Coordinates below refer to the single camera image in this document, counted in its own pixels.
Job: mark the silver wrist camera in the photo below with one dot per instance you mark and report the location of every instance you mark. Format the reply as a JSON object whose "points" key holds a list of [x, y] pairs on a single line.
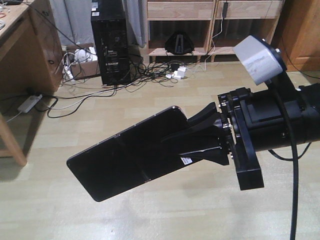
{"points": [[261, 60]]}

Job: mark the wooden desk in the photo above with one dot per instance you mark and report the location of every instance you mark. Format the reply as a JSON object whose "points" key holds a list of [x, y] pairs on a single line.
{"points": [[30, 49]]}

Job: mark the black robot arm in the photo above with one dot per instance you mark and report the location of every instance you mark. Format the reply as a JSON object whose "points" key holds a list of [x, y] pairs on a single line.
{"points": [[247, 122]]}

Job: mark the wooden shelf unit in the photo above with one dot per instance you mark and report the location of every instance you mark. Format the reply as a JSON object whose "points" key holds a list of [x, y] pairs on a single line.
{"points": [[214, 26]]}

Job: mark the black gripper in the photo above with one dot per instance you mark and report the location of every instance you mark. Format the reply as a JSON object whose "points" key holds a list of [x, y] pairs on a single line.
{"points": [[203, 140]]}

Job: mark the black bag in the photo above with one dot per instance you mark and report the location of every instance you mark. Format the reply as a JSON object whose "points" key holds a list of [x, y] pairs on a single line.
{"points": [[179, 44]]}

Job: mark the white power strip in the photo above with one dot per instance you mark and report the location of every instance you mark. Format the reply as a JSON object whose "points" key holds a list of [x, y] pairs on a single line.
{"points": [[29, 103]]}

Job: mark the cardboard box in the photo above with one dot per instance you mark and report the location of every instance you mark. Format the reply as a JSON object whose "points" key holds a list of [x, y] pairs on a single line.
{"points": [[83, 61]]}

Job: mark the black computer tower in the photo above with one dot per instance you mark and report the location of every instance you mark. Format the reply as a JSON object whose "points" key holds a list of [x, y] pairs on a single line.
{"points": [[108, 22]]}

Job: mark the black foldable phone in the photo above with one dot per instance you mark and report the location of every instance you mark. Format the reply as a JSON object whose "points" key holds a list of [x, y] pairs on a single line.
{"points": [[131, 157]]}

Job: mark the white power adapter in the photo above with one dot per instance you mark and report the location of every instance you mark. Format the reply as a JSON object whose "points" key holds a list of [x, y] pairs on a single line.
{"points": [[177, 74]]}

